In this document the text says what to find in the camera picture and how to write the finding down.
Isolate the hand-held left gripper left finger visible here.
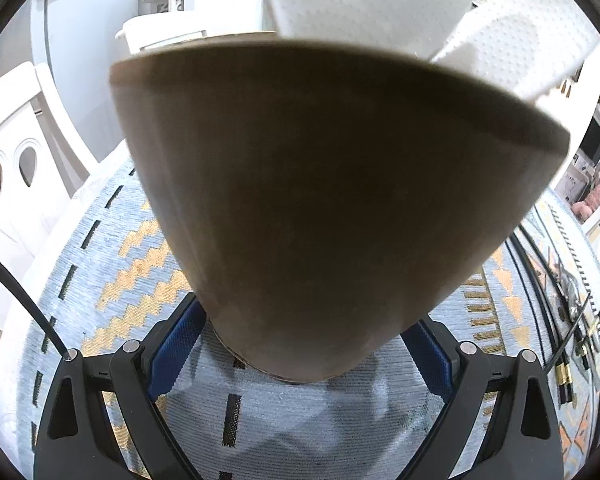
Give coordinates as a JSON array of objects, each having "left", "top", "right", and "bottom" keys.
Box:
[{"left": 32, "top": 295, "right": 208, "bottom": 480}]

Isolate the metal spoon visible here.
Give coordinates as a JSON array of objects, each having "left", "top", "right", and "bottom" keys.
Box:
[{"left": 555, "top": 260, "right": 588, "bottom": 323}]

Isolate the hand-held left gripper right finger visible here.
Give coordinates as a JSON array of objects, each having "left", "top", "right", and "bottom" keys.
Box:
[{"left": 402, "top": 316, "right": 566, "bottom": 480}]

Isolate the brown cylindrical utensil holder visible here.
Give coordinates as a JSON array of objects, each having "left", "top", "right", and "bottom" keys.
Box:
[{"left": 109, "top": 32, "right": 570, "bottom": 385}]

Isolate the bundle of black chopsticks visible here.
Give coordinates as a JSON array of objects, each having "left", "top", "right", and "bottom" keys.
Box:
[{"left": 510, "top": 232, "right": 598, "bottom": 408}]

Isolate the black cable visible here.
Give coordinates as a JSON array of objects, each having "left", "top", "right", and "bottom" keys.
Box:
[
  {"left": 545, "top": 272, "right": 600, "bottom": 376},
  {"left": 0, "top": 249, "right": 73, "bottom": 361}
]

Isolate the white fridge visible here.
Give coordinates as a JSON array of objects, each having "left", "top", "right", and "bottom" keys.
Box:
[{"left": 0, "top": 0, "right": 146, "bottom": 161}]

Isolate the blue patterned table mat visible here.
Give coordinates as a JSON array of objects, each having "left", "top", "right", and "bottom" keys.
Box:
[{"left": 0, "top": 147, "right": 600, "bottom": 480}]

